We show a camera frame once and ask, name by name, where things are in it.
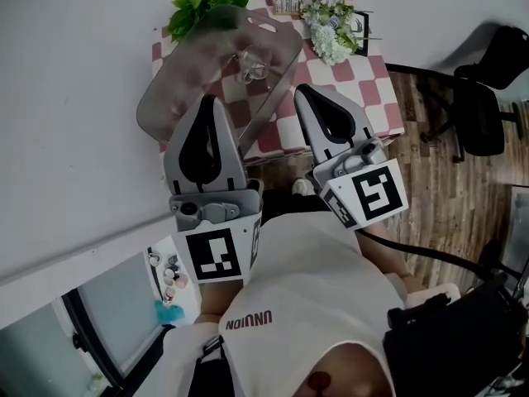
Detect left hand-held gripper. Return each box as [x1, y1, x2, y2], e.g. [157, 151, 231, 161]
[162, 94, 265, 285]

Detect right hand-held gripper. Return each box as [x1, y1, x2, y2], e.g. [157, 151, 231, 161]
[293, 83, 411, 232]

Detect transparent grey plastic basket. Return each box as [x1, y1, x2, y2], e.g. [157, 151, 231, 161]
[136, 4, 306, 153]

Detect clear glass cup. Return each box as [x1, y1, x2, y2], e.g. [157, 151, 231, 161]
[236, 43, 276, 87]

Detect person's left forearm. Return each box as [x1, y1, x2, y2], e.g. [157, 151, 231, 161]
[198, 280, 249, 327]

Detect person's right forearm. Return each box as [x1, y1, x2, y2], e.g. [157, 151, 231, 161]
[358, 220, 411, 281]

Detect pink checkered table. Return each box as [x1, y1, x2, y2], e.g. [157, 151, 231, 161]
[150, 0, 407, 165]

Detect person's white shoe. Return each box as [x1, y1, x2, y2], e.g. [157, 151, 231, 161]
[290, 177, 316, 197]

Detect person's black trousers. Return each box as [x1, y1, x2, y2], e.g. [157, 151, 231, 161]
[260, 187, 332, 224]

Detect white flower bouquet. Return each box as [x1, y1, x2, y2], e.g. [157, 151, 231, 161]
[298, 0, 365, 67]

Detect black office chair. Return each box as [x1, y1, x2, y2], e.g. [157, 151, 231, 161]
[384, 24, 529, 165]

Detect green leafy plant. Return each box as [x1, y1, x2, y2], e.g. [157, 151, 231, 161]
[164, 0, 262, 44]

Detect teal cloth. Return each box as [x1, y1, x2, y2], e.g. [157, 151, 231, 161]
[153, 299, 183, 327]

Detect person's white shirt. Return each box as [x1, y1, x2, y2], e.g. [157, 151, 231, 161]
[162, 210, 409, 397]

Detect black-framed glass door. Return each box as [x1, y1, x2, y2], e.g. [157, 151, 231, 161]
[60, 246, 177, 397]

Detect black equipment bag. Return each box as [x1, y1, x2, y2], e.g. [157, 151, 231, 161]
[381, 278, 529, 397]

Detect black picture frame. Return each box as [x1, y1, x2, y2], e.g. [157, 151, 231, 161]
[350, 9, 372, 58]

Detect black cable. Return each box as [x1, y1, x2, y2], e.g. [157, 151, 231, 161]
[358, 228, 516, 281]

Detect black shoulder strap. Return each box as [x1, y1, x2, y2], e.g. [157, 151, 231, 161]
[186, 334, 237, 397]

